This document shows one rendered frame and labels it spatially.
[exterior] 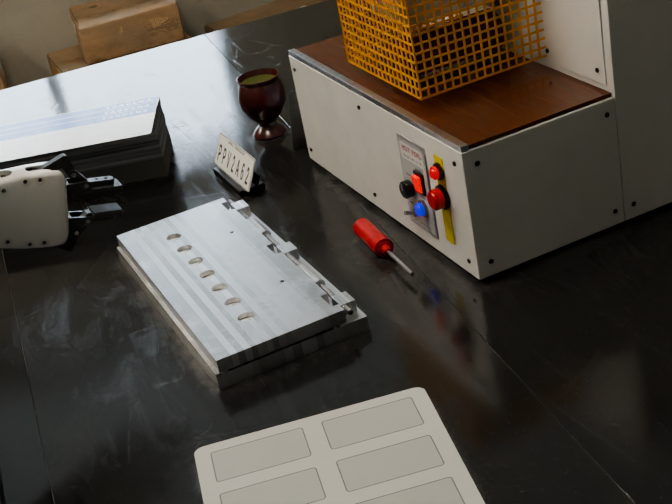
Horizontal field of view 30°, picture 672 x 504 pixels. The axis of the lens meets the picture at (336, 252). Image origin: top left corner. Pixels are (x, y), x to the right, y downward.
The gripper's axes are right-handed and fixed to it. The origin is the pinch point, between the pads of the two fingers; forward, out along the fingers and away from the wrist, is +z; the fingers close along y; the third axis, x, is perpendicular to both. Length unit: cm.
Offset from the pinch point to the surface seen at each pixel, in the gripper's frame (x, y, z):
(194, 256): -6.3, 12.6, 14.0
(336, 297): 17.8, 10.6, 24.8
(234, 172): -33.5, 10.7, 30.2
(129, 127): -48, 6, 17
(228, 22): -320, 50, 135
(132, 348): 4.5, 19.7, 1.6
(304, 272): 8.9, 10.6, 24.2
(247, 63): -90, 8, 54
